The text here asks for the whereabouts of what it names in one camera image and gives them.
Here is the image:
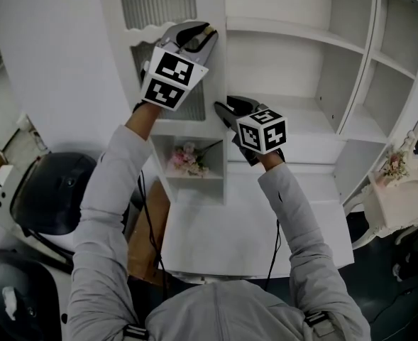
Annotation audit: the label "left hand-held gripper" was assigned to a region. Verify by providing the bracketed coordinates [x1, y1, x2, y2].
[139, 21, 219, 112]

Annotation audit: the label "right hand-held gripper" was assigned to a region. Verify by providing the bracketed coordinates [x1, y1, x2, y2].
[213, 94, 289, 167]

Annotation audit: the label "white cabinet door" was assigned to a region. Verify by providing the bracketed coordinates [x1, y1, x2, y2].
[101, 0, 229, 135]

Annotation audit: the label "person's right forearm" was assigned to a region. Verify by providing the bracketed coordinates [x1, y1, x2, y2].
[257, 149, 325, 251]

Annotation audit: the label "person's left forearm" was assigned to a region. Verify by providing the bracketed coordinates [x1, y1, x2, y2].
[77, 101, 162, 223]

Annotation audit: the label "white desk tabletop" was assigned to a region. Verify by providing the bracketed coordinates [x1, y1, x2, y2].
[160, 161, 356, 281]

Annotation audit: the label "pink flower bouquet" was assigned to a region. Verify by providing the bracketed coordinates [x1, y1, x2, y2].
[169, 139, 224, 178]

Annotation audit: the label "white shelf hutch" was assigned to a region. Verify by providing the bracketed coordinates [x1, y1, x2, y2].
[98, 0, 418, 206]

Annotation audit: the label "brown cardboard box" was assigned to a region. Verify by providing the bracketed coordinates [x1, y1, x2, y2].
[126, 179, 171, 288]

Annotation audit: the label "small potted flowers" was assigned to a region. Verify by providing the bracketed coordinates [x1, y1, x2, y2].
[382, 146, 410, 179]

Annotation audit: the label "white vanity table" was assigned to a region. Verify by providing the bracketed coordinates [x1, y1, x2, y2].
[342, 168, 418, 252]

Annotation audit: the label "white robot with black visor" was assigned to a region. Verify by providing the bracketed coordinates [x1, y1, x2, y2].
[0, 248, 63, 341]
[9, 151, 100, 238]

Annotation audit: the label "person's grey jacket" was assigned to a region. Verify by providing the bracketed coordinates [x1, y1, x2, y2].
[66, 204, 373, 341]

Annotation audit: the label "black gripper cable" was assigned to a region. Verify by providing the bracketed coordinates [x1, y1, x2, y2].
[137, 168, 169, 298]
[265, 218, 282, 291]

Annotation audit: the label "black shoulder strap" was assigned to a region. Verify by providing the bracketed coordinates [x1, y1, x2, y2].
[303, 310, 329, 328]
[122, 324, 150, 341]

